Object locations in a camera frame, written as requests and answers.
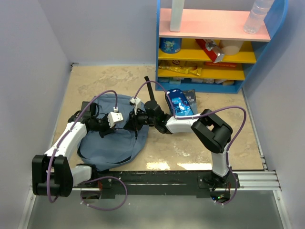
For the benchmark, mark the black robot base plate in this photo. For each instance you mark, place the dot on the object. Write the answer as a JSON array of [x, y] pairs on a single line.
[[199, 183]]

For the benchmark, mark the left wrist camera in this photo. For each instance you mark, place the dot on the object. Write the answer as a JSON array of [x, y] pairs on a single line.
[[114, 118]]

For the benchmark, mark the red flat box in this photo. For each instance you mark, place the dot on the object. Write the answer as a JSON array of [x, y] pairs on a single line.
[[221, 64]]

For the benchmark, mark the dark blue book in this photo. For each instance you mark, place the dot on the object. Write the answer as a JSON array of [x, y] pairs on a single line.
[[191, 97]]

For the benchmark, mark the blue wooden shelf unit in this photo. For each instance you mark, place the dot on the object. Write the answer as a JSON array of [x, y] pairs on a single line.
[[215, 25]]

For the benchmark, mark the yellow chips bag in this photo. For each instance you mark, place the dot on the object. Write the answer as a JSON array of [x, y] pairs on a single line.
[[178, 66]]

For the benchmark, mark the white tall bottle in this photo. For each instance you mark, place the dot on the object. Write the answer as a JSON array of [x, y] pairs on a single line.
[[176, 15]]

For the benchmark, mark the blue fabric backpack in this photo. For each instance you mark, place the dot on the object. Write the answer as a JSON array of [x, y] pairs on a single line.
[[116, 149]]

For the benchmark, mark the blue snack can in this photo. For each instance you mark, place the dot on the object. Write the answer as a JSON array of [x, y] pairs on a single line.
[[170, 45]]

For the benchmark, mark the clear plastic water bottle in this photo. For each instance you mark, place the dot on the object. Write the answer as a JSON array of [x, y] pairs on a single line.
[[257, 15]]

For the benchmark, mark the blue dinosaur pencil case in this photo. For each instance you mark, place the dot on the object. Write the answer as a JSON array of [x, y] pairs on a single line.
[[178, 103]]

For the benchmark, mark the aluminium rail frame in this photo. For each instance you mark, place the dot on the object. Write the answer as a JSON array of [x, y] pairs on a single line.
[[166, 200]]

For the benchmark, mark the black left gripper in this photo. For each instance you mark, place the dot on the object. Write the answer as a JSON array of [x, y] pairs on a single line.
[[108, 130]]

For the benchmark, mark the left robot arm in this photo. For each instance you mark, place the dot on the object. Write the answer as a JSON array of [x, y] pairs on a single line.
[[52, 175]]

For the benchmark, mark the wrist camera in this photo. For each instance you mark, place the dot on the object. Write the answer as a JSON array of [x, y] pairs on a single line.
[[114, 118], [136, 103]]

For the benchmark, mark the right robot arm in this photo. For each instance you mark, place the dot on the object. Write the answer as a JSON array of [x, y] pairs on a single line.
[[212, 131]]

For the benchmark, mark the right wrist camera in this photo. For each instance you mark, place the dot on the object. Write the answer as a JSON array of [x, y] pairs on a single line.
[[136, 103]]

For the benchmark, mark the red silver snack box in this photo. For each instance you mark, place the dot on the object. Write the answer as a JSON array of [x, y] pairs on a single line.
[[211, 49]]

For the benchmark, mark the white round container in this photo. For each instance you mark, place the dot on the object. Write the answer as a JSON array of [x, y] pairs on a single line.
[[230, 47]]

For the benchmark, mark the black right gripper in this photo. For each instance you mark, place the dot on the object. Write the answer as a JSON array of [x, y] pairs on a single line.
[[133, 123]]

